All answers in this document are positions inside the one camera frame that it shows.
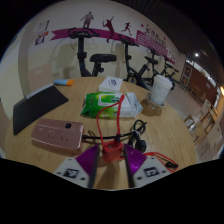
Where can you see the round ceiling light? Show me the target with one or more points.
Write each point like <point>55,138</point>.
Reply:
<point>196,54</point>

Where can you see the white paper cup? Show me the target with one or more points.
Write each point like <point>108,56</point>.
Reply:
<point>160,90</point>

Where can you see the group of wooden chairs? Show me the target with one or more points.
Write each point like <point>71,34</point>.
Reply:
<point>205,130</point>

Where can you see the blue and orange tube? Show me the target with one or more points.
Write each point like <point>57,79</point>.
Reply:
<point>63,82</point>

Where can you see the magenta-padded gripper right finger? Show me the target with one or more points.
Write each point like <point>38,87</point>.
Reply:
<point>150,170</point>

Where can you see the white wall poster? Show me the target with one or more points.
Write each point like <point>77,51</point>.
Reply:
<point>44,26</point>

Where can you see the light wooden chair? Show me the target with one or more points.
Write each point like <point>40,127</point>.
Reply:
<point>40,77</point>

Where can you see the magenta wall banner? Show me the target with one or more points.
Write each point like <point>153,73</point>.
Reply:
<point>61,33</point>

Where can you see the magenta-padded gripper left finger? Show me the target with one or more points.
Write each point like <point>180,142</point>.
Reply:
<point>71,170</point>

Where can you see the purple wall poster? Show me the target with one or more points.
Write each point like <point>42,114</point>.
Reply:
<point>40,40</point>

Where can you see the green wet wipes pack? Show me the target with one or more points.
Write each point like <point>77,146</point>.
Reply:
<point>100,105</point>

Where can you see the row of black exercise bikes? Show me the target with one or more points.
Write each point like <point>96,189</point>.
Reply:
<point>81,56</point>

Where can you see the small white box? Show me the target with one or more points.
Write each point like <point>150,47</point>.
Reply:
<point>111,84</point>

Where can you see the red charger block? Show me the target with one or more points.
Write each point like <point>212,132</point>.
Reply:
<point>111,150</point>

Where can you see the black folio case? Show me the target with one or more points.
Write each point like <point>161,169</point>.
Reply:
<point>36,106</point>

